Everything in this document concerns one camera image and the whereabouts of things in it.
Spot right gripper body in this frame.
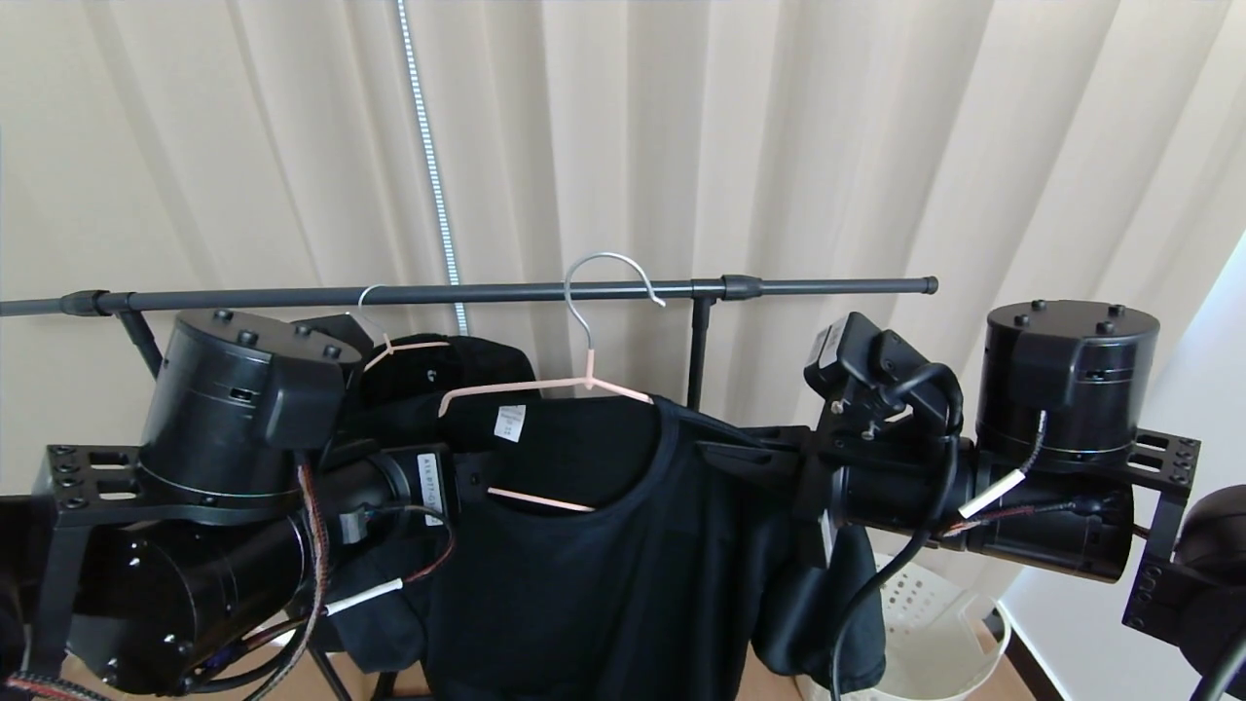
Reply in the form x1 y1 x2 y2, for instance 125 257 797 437
793 425 979 561

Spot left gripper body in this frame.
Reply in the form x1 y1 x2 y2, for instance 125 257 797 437
321 440 488 548

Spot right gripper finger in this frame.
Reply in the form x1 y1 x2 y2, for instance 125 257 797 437
693 438 801 480

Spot black shorts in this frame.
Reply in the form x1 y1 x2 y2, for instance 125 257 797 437
331 333 542 439

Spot pink clothes hanger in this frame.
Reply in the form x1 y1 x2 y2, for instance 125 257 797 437
355 284 454 375
437 252 669 514

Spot black garment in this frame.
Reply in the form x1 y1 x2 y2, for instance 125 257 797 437
336 394 889 701

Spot white laundry basket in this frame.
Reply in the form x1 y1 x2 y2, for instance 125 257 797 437
796 553 1013 701

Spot black clothes rack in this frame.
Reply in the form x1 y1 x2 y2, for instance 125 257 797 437
0 275 941 701

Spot beige curtain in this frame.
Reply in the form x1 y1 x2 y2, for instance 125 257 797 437
0 0 1246 624

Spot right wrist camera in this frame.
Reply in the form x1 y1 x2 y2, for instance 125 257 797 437
803 312 966 439

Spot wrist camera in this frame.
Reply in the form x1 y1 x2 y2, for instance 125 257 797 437
290 314 376 366
803 312 966 439

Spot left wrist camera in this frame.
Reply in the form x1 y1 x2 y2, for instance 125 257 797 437
290 314 376 366

